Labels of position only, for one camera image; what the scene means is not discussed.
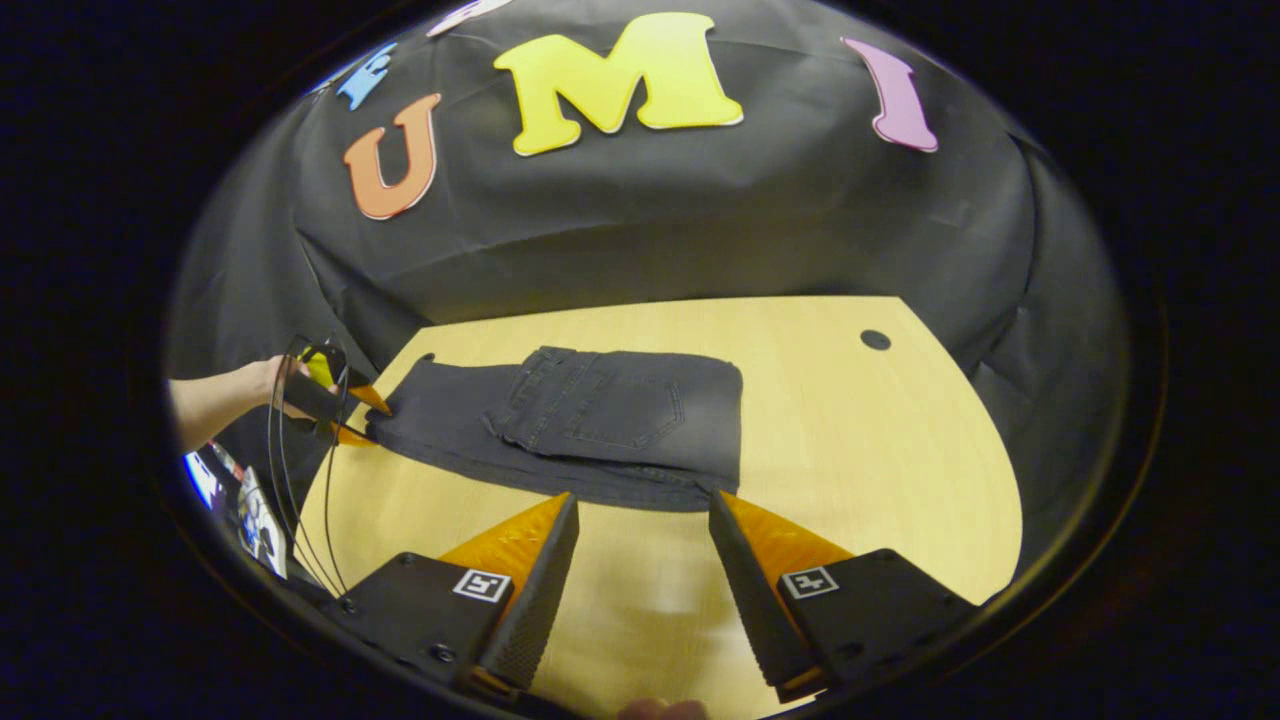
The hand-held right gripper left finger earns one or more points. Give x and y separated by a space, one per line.
540 600

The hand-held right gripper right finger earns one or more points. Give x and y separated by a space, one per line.
755 590

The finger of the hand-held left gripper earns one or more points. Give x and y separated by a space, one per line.
352 436
368 398

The dark grey jeans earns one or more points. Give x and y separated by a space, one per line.
620 420

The printed panel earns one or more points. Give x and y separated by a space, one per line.
262 520

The black backdrop cloth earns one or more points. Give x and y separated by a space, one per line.
650 220

